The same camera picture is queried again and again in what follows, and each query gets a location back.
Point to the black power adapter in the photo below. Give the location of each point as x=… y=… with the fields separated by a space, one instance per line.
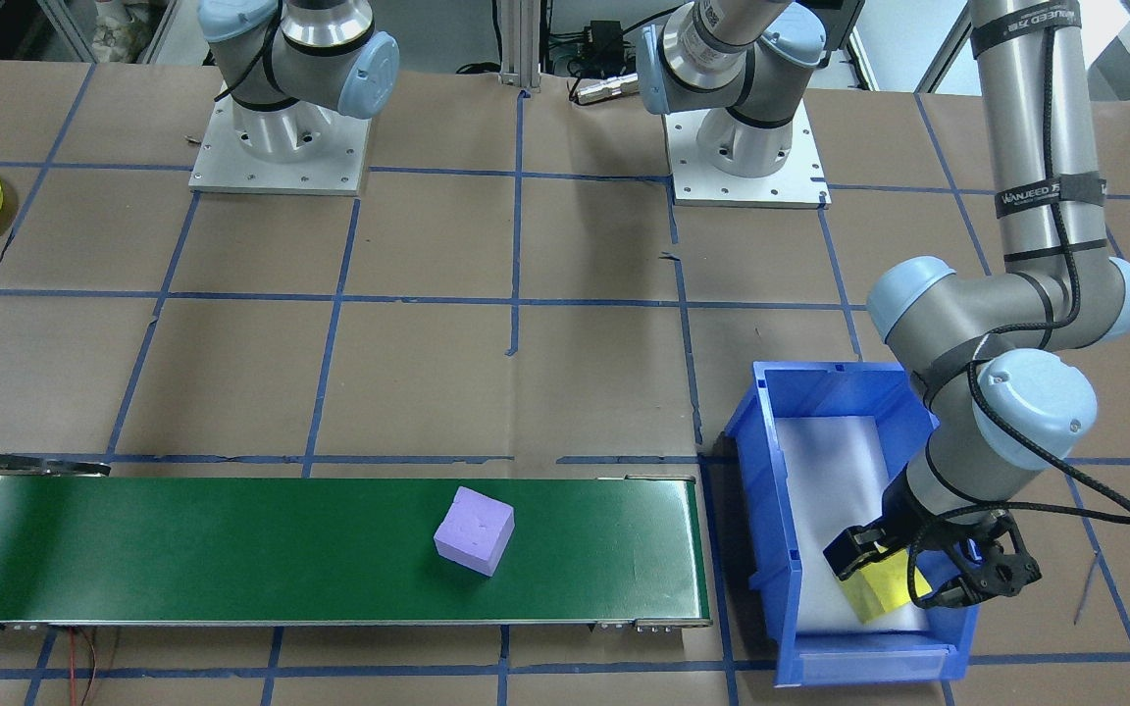
x=604 y=37

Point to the white foam liner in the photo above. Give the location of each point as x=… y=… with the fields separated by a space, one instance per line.
x=830 y=490

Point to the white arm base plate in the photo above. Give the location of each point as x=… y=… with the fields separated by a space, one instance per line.
x=281 y=176
x=751 y=191

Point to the silver cylindrical connector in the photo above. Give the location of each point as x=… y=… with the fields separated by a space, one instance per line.
x=609 y=90

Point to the yellow foam block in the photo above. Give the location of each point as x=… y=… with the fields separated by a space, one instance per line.
x=884 y=593

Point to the green conveyor belt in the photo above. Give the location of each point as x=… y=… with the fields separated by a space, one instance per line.
x=231 y=549

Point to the aluminium profile post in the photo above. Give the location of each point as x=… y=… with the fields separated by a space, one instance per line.
x=521 y=39

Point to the purple foam block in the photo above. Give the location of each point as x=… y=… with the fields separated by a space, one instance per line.
x=472 y=529

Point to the blue plastic bin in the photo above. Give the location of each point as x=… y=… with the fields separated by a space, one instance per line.
x=761 y=510

